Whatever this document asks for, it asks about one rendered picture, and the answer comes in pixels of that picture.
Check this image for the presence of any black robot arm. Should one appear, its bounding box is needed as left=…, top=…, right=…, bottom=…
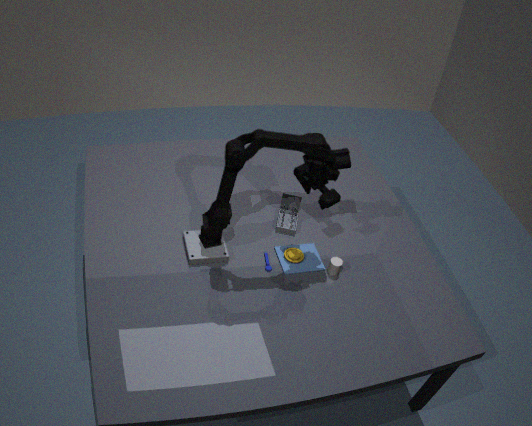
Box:
left=198, top=129, right=351, bottom=249

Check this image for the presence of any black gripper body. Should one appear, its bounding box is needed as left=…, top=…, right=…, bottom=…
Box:
left=294, top=164, right=341, bottom=208

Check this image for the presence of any light blue flat square mat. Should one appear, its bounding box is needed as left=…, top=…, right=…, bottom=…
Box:
left=274, top=243, right=326, bottom=275

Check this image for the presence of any yellow round plate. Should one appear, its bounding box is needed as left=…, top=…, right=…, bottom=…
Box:
left=284, top=248, right=304, bottom=263

